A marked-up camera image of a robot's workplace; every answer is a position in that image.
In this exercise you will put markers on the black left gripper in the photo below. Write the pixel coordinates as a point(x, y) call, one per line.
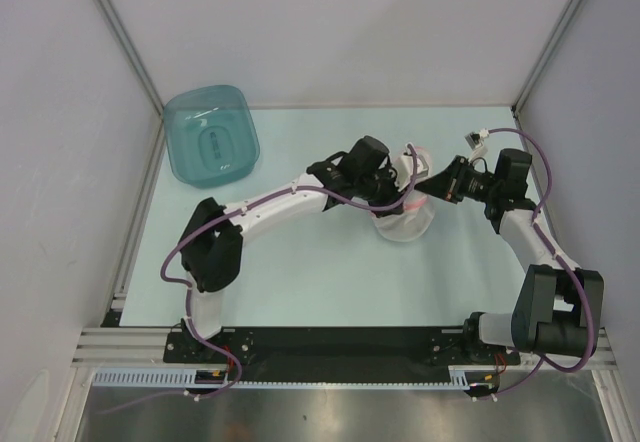
point(394, 195)

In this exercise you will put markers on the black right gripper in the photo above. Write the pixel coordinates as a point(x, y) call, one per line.
point(448, 183)

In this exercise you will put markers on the pink mesh laundry bag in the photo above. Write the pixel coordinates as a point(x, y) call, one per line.
point(416, 214)

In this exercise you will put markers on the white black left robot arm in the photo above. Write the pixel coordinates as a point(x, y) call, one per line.
point(212, 244)

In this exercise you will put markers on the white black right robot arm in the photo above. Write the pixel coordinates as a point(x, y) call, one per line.
point(557, 311)

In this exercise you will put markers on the teal plastic tub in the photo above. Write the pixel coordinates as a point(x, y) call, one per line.
point(210, 136)

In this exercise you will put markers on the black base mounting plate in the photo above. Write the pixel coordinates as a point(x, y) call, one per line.
point(359, 352)

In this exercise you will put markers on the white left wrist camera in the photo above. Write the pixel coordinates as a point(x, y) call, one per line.
point(407, 166)

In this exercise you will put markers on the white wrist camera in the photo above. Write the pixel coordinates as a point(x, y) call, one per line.
point(407, 166)
point(476, 141)

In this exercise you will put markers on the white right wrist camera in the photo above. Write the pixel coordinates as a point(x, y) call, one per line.
point(476, 141)

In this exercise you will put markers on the white slotted cable duct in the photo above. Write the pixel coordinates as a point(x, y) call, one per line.
point(439, 378)

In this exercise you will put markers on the aluminium right corner post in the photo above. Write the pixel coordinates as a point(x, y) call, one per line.
point(552, 44)

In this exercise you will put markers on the aluminium corner post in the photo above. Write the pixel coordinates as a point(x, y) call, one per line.
point(118, 30)
point(552, 44)

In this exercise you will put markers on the aluminium front frame rail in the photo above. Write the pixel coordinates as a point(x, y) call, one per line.
point(118, 347)

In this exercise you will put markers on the aluminium left corner post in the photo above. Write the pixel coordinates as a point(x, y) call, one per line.
point(118, 30)

